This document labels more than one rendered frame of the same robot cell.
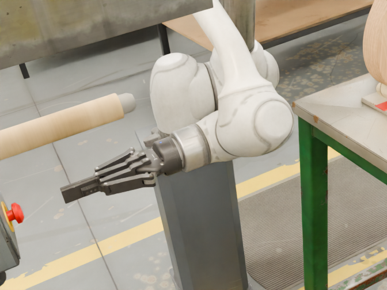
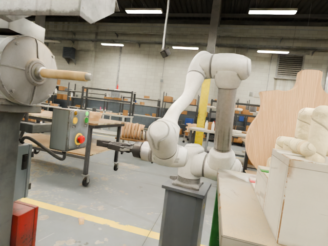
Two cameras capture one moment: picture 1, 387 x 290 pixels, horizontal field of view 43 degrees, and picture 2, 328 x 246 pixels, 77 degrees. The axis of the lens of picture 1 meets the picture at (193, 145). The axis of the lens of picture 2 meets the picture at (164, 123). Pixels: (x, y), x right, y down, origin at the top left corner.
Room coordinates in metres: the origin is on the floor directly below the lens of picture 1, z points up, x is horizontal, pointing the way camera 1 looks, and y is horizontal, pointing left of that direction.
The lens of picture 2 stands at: (0.09, -0.56, 1.16)
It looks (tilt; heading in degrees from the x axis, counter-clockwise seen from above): 3 degrees down; 33
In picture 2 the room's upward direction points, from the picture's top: 7 degrees clockwise
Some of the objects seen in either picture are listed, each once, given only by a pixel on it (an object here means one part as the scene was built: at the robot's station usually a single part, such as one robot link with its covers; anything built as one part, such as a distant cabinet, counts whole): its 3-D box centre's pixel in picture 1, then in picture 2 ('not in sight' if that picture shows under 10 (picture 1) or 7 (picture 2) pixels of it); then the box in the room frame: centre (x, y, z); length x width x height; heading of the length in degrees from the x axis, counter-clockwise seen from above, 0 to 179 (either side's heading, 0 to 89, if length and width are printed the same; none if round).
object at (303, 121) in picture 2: not in sight; (302, 134); (0.68, -0.56, 1.15); 0.03 x 0.03 x 0.09
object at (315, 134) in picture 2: not in sight; (318, 137); (0.60, -0.59, 1.15); 0.03 x 0.03 x 0.09
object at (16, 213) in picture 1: (11, 214); (80, 139); (0.73, 0.35, 0.97); 0.04 x 0.04 x 0.04; 20
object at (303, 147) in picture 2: not in sight; (302, 147); (0.64, -0.56, 1.12); 0.11 x 0.03 x 0.03; 19
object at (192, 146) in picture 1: (188, 148); (148, 151); (0.85, 0.01, 0.97); 0.09 x 0.06 x 0.09; 19
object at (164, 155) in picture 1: (155, 161); (133, 148); (0.83, 0.08, 0.97); 0.09 x 0.08 x 0.07; 109
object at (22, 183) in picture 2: not in sight; (13, 141); (0.52, 0.57, 0.93); 0.15 x 0.10 x 0.55; 110
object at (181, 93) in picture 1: (178, 90); (192, 159); (1.36, 0.02, 0.87); 0.18 x 0.16 x 0.22; 98
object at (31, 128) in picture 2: not in sight; (46, 127); (0.61, 0.44, 1.02); 0.19 x 0.04 x 0.04; 20
